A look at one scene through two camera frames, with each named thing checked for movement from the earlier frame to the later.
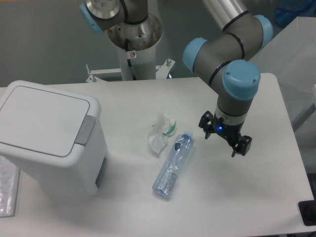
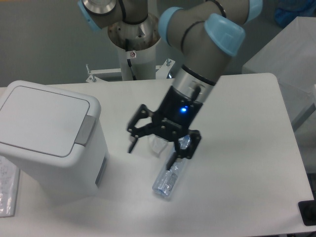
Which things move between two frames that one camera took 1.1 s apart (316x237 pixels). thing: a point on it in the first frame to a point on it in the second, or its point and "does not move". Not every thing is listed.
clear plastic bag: (9, 182) does not move
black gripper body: (231, 133) to (176, 112)
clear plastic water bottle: (164, 182) does not move
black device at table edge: (307, 210) does not move
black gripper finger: (242, 146) to (187, 153)
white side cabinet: (292, 58) does not move
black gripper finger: (206, 123) to (142, 112)
